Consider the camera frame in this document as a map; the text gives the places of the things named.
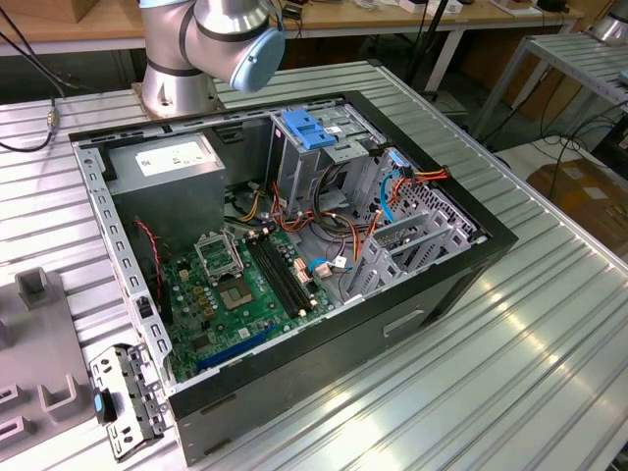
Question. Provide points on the CPU socket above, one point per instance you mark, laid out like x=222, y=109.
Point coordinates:
x=235, y=296

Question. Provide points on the metal slat side table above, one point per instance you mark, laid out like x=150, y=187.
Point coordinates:
x=579, y=59

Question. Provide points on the grey metal drive cage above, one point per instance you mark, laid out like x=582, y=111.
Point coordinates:
x=304, y=172

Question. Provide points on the black RAM slot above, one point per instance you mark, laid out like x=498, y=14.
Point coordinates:
x=287, y=273
x=280, y=276
x=273, y=277
x=294, y=271

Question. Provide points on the green motherboard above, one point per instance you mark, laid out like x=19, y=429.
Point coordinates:
x=230, y=333

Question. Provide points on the black PC case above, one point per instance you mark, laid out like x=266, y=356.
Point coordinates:
x=319, y=363

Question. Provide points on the grey parts rack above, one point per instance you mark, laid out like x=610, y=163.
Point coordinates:
x=44, y=343

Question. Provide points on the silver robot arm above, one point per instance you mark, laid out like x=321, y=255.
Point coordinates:
x=221, y=29

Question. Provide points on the metal slot retainer bracket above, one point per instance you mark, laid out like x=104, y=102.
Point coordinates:
x=142, y=392

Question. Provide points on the large cardboard box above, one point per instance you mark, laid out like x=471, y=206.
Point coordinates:
x=589, y=196

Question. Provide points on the blue plastic drive latch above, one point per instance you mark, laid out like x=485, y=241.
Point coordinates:
x=306, y=130

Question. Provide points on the brown cardboard box on desk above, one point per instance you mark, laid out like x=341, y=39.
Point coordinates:
x=83, y=7

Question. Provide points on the black case fan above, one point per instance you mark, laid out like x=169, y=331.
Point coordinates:
x=147, y=260

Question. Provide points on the grey power supply unit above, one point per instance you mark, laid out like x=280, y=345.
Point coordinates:
x=167, y=206

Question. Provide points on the blue expansion slot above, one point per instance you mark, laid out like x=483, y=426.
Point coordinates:
x=235, y=349

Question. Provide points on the black latch with blue tab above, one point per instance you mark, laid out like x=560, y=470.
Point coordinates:
x=98, y=403

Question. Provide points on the small black desk device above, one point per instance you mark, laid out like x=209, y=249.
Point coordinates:
x=554, y=5

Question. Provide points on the grey metal disk bay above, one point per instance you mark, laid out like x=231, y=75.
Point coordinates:
x=387, y=272

